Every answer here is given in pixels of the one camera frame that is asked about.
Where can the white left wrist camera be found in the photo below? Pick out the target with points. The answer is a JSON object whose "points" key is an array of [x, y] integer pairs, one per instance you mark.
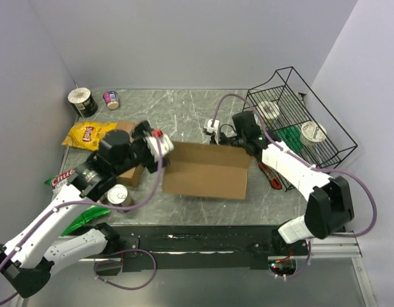
{"points": [[159, 144]]}

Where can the labelled cardboard express box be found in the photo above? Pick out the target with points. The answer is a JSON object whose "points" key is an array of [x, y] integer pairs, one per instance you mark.
{"points": [[132, 177]]}

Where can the red black box cutter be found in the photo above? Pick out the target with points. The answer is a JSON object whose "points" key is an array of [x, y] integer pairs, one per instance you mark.
{"points": [[271, 177]]}

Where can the yellow Lays chips bag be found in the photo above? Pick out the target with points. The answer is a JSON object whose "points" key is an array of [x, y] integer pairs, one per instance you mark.
{"points": [[87, 135]]}

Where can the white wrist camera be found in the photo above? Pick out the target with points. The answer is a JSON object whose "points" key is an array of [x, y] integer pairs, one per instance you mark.
{"points": [[159, 144], [211, 128]]}

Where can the white Chobani yogurt cup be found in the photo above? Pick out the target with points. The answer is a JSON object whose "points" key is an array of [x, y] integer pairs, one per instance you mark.
{"points": [[312, 133]]}

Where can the black paper cup white lid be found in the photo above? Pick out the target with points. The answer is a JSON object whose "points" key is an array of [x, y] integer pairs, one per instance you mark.
{"points": [[82, 101]]}

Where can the white tape roll cup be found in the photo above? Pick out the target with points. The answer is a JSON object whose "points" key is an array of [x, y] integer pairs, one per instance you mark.
{"points": [[269, 111]]}

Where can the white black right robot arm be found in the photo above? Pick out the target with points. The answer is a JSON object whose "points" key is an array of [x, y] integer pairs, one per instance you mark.
{"points": [[329, 204]]}

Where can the metal tin can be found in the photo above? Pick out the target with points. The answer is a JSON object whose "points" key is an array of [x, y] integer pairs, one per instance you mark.
{"points": [[119, 196]]}

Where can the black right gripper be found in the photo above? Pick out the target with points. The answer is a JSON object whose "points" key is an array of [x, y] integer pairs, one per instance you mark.
{"points": [[222, 137]]}

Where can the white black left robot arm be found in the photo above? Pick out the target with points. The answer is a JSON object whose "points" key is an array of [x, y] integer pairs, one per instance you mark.
{"points": [[30, 259]]}

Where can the plain taped cardboard box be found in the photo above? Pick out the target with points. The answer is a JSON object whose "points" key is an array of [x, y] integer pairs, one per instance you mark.
{"points": [[209, 171]]}

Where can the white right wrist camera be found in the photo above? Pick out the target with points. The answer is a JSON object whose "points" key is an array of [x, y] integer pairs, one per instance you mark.
{"points": [[211, 128]]}

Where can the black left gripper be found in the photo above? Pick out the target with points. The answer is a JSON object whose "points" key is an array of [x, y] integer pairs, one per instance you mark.
{"points": [[139, 133]]}

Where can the aluminium rail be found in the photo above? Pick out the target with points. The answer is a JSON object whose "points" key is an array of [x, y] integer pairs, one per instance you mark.
{"points": [[335, 247]]}

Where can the purple yogurt cup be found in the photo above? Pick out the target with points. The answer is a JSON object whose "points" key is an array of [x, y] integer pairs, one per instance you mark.
{"points": [[111, 99]]}

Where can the black wire basket rack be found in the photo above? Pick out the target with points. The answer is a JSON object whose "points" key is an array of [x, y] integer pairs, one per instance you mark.
{"points": [[298, 104]]}

